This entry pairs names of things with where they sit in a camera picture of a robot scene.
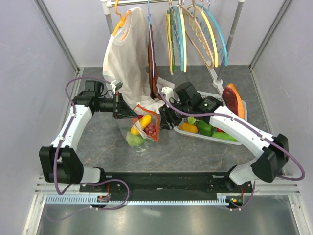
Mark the green cucumber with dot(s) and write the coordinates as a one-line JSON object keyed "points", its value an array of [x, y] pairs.
{"points": [[223, 136]]}

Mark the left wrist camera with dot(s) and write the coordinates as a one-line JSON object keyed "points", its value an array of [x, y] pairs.
{"points": [[116, 85]]}

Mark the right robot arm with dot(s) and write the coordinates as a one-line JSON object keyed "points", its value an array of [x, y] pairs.
{"points": [[270, 151]]}

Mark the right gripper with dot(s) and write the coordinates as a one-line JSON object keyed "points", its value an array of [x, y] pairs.
{"points": [[166, 117]]}

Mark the white cauliflower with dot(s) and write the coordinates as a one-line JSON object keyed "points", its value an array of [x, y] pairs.
{"points": [[191, 120]]}

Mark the white shirt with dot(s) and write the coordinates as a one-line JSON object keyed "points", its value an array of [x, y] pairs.
{"points": [[126, 60]]}

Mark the cream hanger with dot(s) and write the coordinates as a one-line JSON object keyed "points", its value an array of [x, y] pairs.
{"points": [[169, 43]]}

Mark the yellow hanger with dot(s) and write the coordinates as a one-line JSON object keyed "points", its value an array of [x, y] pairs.
{"points": [[211, 35]]}

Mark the green bell pepper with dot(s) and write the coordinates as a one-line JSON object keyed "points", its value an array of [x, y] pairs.
{"points": [[204, 128]]}

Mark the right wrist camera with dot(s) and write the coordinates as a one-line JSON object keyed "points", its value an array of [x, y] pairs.
{"points": [[168, 94]]}

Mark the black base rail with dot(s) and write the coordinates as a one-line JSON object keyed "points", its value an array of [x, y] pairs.
{"points": [[116, 190]]}

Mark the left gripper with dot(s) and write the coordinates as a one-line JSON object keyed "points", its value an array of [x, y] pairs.
{"points": [[122, 110]]}

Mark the light blue hanger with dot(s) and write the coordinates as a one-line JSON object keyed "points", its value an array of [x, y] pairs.
{"points": [[178, 26]]}

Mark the orange tangerine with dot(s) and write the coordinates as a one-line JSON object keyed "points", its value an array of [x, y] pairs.
{"points": [[189, 128]]}

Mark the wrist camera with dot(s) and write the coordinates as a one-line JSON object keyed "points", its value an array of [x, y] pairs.
{"points": [[116, 85], [168, 94]]}

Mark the beige hanger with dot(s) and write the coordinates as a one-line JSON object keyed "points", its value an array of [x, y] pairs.
{"points": [[191, 13]]}

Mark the green hanger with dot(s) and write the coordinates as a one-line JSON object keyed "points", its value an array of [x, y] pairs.
{"points": [[172, 41]]}

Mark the orange hanger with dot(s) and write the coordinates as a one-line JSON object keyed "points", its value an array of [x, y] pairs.
{"points": [[122, 21]]}

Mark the green cabbage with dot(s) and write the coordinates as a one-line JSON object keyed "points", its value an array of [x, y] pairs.
{"points": [[134, 140]]}

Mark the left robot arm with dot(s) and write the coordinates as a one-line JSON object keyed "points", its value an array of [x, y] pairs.
{"points": [[60, 162]]}

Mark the red grape bunch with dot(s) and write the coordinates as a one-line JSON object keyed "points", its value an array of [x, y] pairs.
{"points": [[151, 130]]}

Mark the yellow corn cob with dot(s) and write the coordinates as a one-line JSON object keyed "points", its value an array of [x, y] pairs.
{"points": [[141, 124]]}

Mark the teal hanger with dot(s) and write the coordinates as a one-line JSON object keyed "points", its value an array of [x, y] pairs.
{"points": [[221, 45]]}

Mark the brown cloth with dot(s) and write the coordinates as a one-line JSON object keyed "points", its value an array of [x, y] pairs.
{"points": [[152, 81]]}

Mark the papaya slice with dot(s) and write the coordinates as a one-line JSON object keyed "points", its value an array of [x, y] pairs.
{"points": [[233, 101]]}

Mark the clear zip top bag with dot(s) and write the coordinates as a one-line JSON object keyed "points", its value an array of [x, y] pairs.
{"points": [[142, 130]]}

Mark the blue wire hanger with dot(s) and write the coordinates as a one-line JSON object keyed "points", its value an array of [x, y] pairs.
{"points": [[149, 24]]}

